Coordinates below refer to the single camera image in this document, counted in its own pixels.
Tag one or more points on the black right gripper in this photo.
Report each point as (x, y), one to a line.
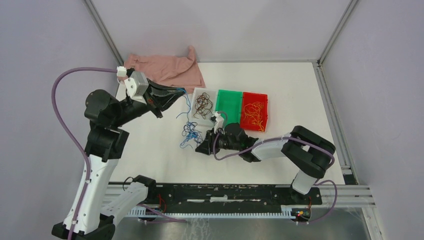
(206, 147)

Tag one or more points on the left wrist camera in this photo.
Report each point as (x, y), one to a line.
(136, 86)

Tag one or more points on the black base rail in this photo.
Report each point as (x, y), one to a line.
(196, 198)

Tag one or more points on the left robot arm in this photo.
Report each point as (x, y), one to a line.
(88, 218)

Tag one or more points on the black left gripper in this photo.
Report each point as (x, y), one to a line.
(159, 97)

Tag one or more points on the green plastic bin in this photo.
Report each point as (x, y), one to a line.
(230, 102)

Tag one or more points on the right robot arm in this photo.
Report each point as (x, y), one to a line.
(311, 153)

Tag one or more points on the clear plastic bin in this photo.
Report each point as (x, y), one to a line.
(203, 103)

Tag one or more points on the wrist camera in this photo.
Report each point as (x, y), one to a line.
(136, 86)
(219, 119)

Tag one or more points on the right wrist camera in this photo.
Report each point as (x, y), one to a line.
(219, 119)

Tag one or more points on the red plastic bin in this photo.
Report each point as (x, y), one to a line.
(254, 111)

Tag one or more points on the pink cloth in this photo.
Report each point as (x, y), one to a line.
(169, 70)

